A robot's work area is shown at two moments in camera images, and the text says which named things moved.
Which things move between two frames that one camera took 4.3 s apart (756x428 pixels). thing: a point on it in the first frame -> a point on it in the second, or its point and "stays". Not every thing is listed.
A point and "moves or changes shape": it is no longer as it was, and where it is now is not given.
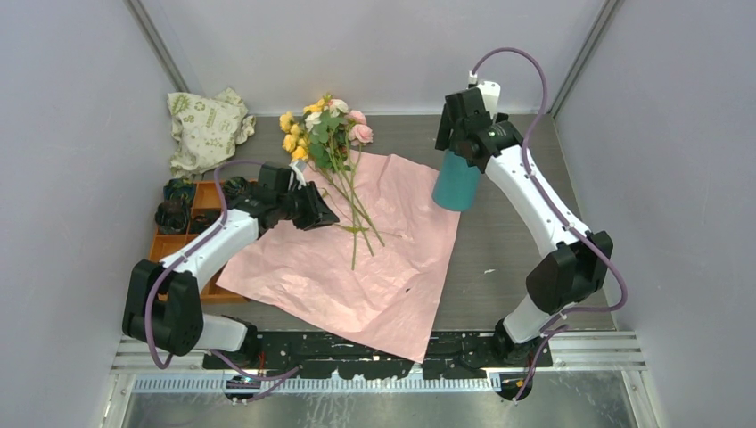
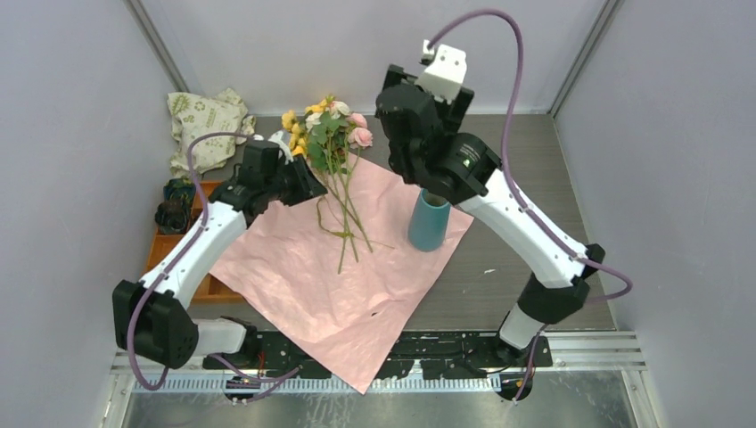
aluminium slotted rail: [229, 385] stays
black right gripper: [445, 133] -> [449, 114]
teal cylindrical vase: [456, 184] moves or changes shape
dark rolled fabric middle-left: [171, 217] stays
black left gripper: [318, 214] -> [307, 185]
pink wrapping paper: [378, 273] moves or changes shape
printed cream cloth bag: [207, 131] stays
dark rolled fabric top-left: [179, 189] stays
